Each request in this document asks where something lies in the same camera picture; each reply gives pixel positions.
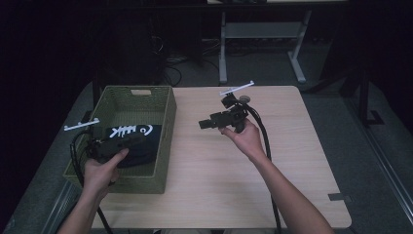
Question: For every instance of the black metal stand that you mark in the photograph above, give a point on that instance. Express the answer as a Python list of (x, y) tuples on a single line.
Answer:
[(364, 97)]

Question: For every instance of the green woven basket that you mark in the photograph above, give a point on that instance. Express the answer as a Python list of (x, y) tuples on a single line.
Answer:
[(167, 123)]

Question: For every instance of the person's left hand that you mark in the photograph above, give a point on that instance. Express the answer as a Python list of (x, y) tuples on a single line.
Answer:
[(99, 177)]

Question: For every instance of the person's right hand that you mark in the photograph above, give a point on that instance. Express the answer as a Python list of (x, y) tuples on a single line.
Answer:
[(248, 139)]

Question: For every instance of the grey tape strip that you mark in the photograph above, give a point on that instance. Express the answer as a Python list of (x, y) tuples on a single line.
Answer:
[(337, 197)]

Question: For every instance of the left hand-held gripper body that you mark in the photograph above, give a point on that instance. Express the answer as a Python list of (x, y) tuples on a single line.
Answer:
[(104, 148)]

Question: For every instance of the dark navy shirt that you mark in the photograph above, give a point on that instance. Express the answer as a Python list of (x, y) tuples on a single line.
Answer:
[(146, 149)]

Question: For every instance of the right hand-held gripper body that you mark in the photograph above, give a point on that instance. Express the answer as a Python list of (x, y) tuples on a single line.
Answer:
[(230, 118)]

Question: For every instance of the white metal desk frame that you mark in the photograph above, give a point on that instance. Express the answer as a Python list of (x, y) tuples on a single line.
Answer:
[(259, 30)]

